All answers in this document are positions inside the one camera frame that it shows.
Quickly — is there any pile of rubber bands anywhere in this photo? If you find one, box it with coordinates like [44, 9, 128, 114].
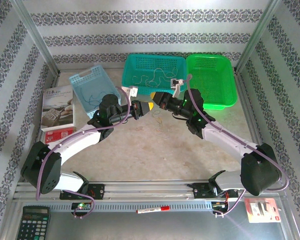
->
[88, 92, 105, 107]

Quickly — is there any thin blue cable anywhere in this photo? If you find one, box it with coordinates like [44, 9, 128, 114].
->
[80, 86, 95, 105]

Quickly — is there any green plastic basket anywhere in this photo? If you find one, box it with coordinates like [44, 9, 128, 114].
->
[185, 53, 238, 111]

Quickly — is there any light blue plastic basket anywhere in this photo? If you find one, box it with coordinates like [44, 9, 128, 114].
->
[69, 64, 122, 120]

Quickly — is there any teal plastic basket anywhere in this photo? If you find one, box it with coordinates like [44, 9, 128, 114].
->
[121, 53, 187, 98]

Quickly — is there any book with grey cover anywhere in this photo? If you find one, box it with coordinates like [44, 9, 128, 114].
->
[40, 84, 77, 133]

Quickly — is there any red booklet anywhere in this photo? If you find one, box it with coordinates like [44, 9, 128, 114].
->
[45, 126, 77, 145]

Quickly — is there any white marker with red cap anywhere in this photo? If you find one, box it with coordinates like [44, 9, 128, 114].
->
[136, 205, 171, 215]

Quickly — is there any small controller circuit board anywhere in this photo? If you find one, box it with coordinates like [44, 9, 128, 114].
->
[211, 201, 229, 210]
[71, 201, 93, 211]

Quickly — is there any red packaged usb drive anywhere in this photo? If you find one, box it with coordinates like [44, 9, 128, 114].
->
[244, 197, 282, 224]

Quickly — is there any black calculator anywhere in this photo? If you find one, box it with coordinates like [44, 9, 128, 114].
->
[16, 205, 52, 240]

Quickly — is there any aluminium side rail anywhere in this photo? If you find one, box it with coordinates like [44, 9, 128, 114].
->
[236, 69, 274, 180]
[23, 63, 62, 183]

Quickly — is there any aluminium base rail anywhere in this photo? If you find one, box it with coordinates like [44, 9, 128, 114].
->
[13, 181, 287, 201]

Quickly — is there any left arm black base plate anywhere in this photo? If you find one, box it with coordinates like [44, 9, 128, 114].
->
[59, 183, 106, 200]

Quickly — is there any aluminium frame post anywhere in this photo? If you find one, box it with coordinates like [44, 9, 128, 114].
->
[233, 0, 282, 73]
[11, 0, 60, 75]

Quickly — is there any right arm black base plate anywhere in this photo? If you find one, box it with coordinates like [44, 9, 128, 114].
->
[189, 182, 239, 200]

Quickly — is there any grey slotted cable duct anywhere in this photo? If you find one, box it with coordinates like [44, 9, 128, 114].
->
[43, 201, 214, 213]

